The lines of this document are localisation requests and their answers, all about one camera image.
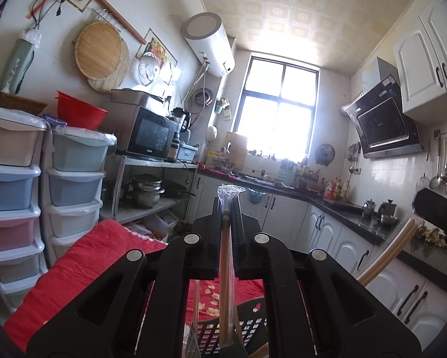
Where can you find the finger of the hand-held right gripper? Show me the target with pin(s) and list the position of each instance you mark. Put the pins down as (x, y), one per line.
(439, 212)

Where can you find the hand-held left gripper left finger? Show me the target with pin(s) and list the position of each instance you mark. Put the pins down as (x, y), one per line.
(214, 231)

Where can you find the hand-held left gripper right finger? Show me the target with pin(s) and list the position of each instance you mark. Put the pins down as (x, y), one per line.
(240, 238)

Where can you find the wooden chopstick pair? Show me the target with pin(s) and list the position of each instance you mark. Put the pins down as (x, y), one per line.
(225, 268)
(196, 305)

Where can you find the black plastic utensil basket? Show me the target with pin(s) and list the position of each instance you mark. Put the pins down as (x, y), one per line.
(244, 309)

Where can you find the brown dried roots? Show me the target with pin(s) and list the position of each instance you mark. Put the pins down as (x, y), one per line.
(432, 236)

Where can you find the blue waste basket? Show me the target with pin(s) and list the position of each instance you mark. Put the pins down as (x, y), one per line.
(257, 195)

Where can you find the large steel teapot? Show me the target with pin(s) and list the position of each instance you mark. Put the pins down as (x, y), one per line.
(387, 212)

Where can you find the black frying pan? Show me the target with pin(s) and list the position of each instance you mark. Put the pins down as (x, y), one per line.
(178, 190)

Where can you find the white plastic container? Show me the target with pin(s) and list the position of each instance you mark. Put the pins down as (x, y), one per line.
(160, 225)

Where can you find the small steel teapot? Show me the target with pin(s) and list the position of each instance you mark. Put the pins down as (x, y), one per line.
(368, 209)

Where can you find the stainless steel pot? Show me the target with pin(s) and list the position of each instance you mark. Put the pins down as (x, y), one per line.
(147, 182)
(147, 198)

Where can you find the teal utensil holder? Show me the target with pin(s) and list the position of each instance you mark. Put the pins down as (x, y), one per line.
(286, 173)

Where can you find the blue plastic box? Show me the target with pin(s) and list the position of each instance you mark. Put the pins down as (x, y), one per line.
(188, 153)

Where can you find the wooden cutting board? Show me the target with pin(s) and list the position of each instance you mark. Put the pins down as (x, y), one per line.
(236, 149)

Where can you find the dark glass bottle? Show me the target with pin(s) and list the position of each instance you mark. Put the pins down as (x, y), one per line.
(175, 149)

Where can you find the metal kitchen shelf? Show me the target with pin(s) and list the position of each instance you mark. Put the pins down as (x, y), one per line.
(152, 163)

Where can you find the black range hood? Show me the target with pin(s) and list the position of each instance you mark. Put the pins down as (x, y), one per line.
(383, 126)

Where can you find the cluster of condiment bottles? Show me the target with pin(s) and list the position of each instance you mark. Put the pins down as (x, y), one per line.
(333, 192)

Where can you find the black electric kettle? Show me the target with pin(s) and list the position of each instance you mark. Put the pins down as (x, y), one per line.
(182, 123)

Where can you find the black microwave oven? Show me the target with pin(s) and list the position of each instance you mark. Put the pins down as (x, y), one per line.
(152, 134)

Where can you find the kitchen window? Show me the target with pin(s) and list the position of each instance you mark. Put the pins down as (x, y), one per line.
(275, 108)

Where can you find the red floral tablecloth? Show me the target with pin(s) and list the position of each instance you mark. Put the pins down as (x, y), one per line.
(78, 268)

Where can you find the white upper cabinet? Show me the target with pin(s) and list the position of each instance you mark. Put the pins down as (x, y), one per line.
(421, 63)

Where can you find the red plastic basin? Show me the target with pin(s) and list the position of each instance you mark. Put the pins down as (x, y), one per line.
(81, 113)

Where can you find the round bamboo tray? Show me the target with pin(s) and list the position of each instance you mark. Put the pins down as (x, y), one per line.
(113, 82)
(98, 50)

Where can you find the white cylindrical water heater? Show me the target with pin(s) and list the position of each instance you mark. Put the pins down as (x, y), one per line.
(208, 44)

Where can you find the brown wicker basket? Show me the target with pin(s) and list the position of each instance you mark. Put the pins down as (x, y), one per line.
(18, 102)

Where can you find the long wooden rolling pin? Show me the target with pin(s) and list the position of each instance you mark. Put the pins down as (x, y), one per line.
(111, 9)

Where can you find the green hanging bag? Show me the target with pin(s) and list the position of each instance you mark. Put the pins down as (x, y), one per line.
(18, 63)

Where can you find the black round wall fan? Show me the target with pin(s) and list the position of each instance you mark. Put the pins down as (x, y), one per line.
(324, 154)

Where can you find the small fruit wall poster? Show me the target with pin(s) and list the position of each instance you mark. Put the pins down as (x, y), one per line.
(158, 48)

